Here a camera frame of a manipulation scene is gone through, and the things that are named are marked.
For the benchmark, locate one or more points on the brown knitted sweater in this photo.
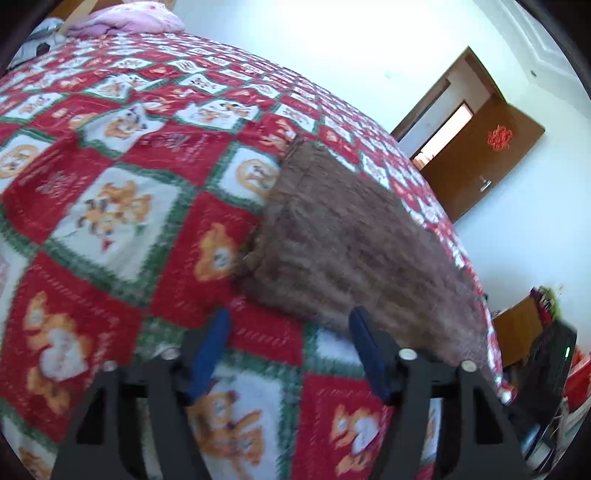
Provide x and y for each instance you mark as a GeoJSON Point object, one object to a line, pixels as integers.
{"type": "Point", "coordinates": [346, 240]}

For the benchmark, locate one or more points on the pink quilt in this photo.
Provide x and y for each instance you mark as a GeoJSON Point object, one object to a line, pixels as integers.
{"type": "Point", "coordinates": [129, 18]}

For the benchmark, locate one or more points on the green fuzzy item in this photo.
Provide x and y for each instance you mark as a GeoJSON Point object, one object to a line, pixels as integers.
{"type": "Point", "coordinates": [547, 300]}

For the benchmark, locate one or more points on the red printed bed blanket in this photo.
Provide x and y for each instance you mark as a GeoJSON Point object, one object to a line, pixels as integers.
{"type": "Point", "coordinates": [115, 152]}

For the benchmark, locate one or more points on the red knot door ornament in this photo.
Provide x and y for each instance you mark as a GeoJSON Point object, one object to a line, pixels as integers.
{"type": "Point", "coordinates": [500, 137]}

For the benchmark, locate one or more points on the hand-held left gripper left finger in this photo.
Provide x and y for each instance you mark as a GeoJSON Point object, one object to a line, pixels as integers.
{"type": "Point", "coordinates": [210, 350]}

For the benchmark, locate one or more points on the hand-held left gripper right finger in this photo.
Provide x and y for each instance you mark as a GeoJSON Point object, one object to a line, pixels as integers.
{"type": "Point", "coordinates": [369, 355]}

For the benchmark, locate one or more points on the brown wooden cabinet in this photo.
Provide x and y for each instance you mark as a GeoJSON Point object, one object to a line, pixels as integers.
{"type": "Point", "coordinates": [519, 327]}

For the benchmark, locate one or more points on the dark wooden door frame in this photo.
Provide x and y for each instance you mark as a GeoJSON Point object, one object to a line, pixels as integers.
{"type": "Point", "coordinates": [443, 87]}

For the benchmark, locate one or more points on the brown wooden door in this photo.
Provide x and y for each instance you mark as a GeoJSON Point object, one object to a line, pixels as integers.
{"type": "Point", "coordinates": [461, 184]}

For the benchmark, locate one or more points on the red paper bags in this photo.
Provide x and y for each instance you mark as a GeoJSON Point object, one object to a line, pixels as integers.
{"type": "Point", "coordinates": [579, 383]}

